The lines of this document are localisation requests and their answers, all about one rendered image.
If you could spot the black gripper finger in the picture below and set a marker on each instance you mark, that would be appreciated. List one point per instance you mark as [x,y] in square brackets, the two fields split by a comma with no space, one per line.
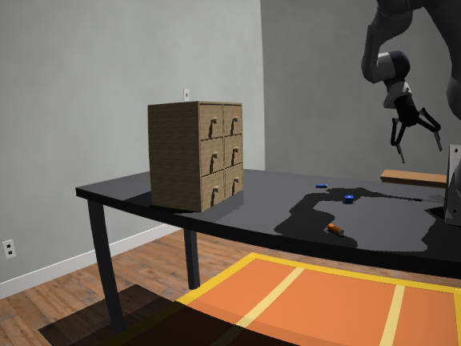
[403,127]
[434,129]

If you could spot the light wooden chest of drawers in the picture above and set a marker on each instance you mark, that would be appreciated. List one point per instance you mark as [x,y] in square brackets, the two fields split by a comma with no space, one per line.
[175,157]

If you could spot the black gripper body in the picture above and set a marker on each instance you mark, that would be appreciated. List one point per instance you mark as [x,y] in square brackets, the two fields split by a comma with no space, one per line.
[405,106]

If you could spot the orange and grey battery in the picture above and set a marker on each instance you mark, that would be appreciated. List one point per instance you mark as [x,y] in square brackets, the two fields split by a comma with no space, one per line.
[335,229]

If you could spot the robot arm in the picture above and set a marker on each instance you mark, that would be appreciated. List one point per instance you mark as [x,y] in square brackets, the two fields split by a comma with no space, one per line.
[392,67]

